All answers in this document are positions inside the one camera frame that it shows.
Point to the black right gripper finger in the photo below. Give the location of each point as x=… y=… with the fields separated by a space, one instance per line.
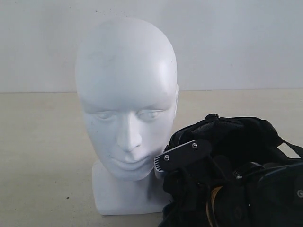
x=181 y=156

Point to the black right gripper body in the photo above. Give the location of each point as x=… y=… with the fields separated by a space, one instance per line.
x=254 y=194

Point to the black helmet with visor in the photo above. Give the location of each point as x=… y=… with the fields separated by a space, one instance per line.
x=239 y=139

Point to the white mannequin head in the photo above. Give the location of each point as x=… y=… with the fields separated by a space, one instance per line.
x=126 y=81

